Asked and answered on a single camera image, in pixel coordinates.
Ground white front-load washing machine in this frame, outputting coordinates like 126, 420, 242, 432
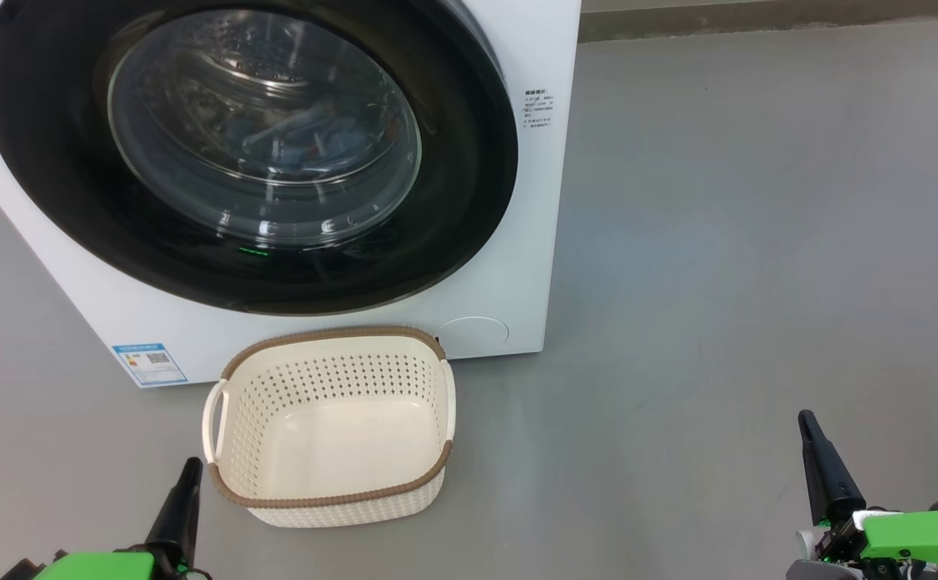
0, 0, 583, 389

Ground blue monkey print clothes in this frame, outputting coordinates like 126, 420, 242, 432
223, 97, 381, 174

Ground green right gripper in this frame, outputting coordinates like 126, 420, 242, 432
783, 409, 938, 580

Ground cream perforated laundry basket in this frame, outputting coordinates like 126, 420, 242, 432
201, 325, 458, 529

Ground black round washer door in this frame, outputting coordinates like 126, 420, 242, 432
0, 0, 520, 317

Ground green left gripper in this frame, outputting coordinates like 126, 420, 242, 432
30, 457, 205, 580

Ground steel washing drum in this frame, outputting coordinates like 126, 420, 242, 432
110, 10, 421, 247

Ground round white filter cover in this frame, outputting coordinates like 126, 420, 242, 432
437, 316, 510, 355

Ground blue energy label sticker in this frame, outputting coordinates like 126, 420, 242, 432
111, 343, 189, 387

